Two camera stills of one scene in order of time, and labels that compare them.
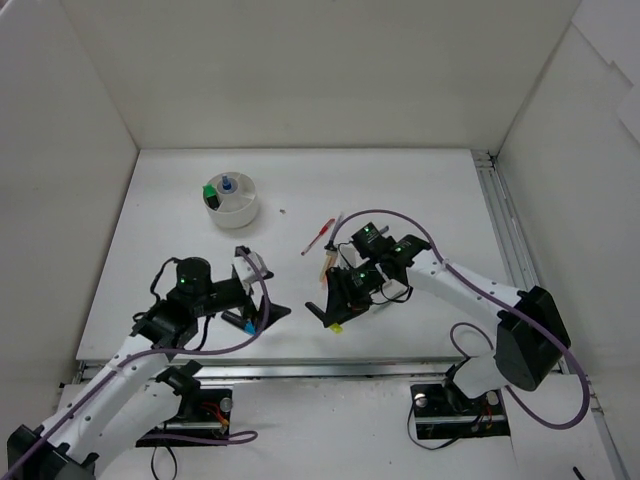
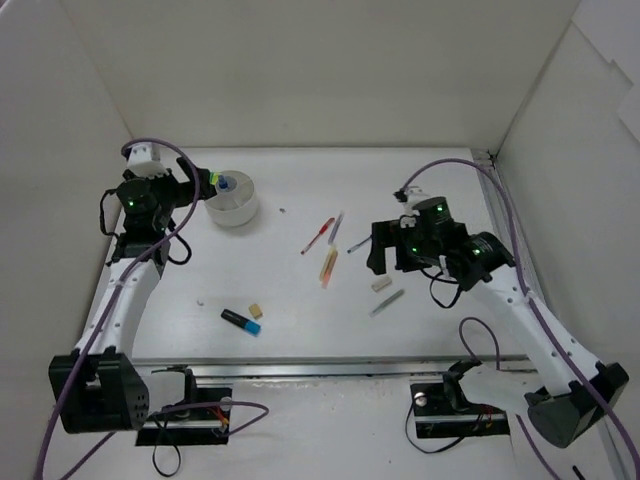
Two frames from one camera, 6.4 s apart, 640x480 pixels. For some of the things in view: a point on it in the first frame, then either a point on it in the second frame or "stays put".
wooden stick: x=333 y=256 stays put
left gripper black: x=251 y=304 to x=187 y=181
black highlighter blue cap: x=239 y=321 stays put
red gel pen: x=321 y=232 stays put
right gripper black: x=337 y=293 to x=382 y=245
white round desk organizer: x=237 y=206 stays put
